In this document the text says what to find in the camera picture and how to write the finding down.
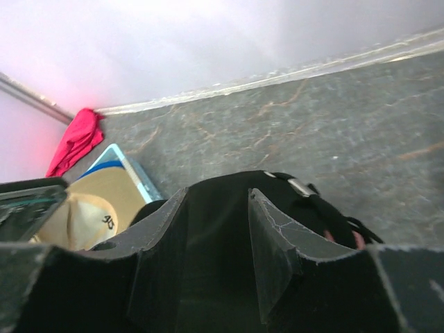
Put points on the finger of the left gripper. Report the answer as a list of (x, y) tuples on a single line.
[(26, 205)]

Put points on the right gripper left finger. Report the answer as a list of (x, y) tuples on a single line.
[(129, 283)]

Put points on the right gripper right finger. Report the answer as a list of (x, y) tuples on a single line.
[(306, 283)]

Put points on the tan sport cap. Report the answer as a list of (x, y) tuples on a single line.
[(98, 206)]

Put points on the black NY cap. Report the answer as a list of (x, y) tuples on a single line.
[(219, 292)]

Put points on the blue perforated plastic basket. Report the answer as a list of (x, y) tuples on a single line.
[(143, 183)]

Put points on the magenta cloth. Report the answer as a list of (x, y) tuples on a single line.
[(80, 137)]

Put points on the blue hat in basket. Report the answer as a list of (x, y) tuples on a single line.
[(103, 165)]

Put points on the left corner aluminium post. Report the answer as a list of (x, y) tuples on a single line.
[(35, 100)]

